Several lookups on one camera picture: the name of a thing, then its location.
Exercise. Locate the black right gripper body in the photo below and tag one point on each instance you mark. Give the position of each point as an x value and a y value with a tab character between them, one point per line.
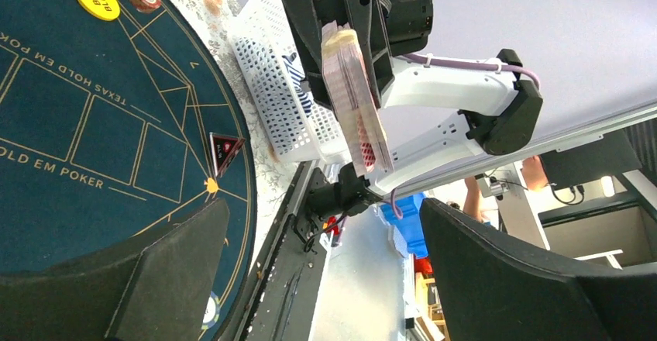
404	26

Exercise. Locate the floral patterned tablecloth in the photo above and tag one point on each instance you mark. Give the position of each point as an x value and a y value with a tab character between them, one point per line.
211	19

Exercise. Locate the round dark blue poker mat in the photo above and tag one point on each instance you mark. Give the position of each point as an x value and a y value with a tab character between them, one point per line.
105	134

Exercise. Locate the black red triangular marker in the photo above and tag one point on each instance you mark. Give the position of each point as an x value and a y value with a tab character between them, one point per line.
224	149

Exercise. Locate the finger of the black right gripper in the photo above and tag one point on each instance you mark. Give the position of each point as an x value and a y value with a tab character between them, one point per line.
366	18
306	32

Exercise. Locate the yellow big blind button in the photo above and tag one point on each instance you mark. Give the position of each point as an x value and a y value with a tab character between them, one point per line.
96	0

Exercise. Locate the pink card deck box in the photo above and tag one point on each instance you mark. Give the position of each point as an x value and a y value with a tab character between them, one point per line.
348	87

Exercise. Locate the blue yellow chip stack bottom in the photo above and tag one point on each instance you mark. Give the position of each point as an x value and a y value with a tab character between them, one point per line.
212	312

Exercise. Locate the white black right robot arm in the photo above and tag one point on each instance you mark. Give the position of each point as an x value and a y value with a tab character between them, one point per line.
495	106

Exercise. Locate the white plastic laundry basket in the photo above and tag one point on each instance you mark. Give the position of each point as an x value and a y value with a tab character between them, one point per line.
260	35

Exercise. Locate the blue white striped cloth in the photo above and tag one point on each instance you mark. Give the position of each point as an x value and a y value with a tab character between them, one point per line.
295	70

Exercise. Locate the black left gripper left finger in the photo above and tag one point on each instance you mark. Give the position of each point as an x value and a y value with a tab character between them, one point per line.
152	286

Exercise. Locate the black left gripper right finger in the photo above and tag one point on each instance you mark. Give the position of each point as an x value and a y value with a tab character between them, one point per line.
493	286

